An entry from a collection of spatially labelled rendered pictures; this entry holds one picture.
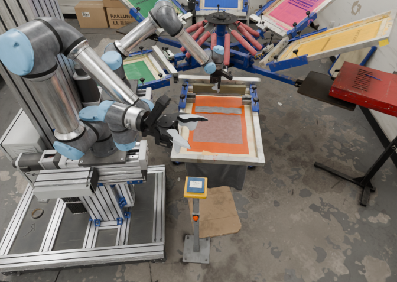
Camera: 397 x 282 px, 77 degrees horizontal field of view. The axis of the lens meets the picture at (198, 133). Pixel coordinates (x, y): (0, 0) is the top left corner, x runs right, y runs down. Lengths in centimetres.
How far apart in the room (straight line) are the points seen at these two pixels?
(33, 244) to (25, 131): 109
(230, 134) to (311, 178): 139
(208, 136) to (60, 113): 101
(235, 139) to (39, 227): 174
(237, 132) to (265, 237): 106
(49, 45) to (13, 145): 83
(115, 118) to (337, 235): 226
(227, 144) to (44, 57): 118
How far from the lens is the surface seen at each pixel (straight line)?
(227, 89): 197
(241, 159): 159
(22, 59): 89
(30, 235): 255
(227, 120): 187
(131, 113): 82
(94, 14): 612
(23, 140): 163
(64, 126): 107
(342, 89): 220
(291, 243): 250
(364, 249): 273
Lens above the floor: 220
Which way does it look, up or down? 45 degrees down
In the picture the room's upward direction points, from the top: straight up
